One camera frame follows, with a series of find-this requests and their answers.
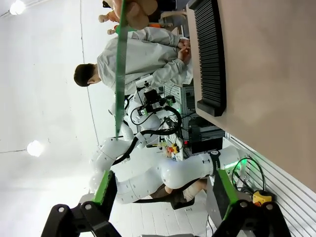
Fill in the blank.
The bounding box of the person's right hand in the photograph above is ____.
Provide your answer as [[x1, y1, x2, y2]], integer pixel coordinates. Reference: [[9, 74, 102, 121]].
[[122, 0, 159, 31]]

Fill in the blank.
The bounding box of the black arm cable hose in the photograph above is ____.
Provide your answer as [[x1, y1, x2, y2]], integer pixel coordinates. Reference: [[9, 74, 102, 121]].
[[110, 105, 183, 166]]

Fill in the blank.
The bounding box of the pale mannequin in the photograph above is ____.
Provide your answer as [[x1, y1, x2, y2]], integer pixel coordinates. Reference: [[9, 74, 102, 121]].
[[98, 11, 119, 36]]

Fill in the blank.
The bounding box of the green PCB board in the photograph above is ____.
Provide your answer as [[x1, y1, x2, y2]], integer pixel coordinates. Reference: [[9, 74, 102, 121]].
[[114, 0, 129, 142]]

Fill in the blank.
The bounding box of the black control box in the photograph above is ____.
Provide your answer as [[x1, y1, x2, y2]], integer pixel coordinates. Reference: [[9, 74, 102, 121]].
[[189, 122, 226, 155]]

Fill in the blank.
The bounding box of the round ceiling light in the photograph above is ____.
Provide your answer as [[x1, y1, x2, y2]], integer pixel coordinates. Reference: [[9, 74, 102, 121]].
[[9, 0, 26, 15], [26, 139, 44, 157]]

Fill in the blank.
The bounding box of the yellow emergency stop button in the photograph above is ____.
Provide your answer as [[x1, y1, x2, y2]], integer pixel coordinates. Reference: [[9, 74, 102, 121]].
[[252, 190, 273, 206]]

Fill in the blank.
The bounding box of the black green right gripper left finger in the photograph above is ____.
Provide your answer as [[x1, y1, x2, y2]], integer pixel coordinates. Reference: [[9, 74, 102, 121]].
[[40, 169, 122, 237]]

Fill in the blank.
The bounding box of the black slotted PCB rack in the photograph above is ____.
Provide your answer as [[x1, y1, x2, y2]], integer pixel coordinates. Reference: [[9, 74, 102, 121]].
[[185, 0, 228, 118]]

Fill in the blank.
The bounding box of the person in pale gray jacket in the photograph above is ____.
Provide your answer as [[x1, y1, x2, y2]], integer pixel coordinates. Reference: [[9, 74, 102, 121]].
[[74, 25, 194, 95]]

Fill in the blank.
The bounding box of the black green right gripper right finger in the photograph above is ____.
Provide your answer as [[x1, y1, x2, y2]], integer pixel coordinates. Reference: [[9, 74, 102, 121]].
[[213, 168, 292, 237]]

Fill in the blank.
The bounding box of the aluminium base frame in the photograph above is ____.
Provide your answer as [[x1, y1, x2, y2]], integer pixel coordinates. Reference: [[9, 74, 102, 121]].
[[222, 132, 316, 237]]

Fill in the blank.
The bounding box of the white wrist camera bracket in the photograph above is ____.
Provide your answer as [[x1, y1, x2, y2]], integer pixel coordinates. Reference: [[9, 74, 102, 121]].
[[135, 76, 154, 90]]

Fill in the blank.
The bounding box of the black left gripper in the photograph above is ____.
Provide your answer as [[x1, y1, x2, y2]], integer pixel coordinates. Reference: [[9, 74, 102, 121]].
[[142, 90, 177, 113]]

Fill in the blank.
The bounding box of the black looped cable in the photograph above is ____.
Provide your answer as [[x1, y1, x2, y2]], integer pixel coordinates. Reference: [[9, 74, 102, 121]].
[[231, 157, 267, 197]]

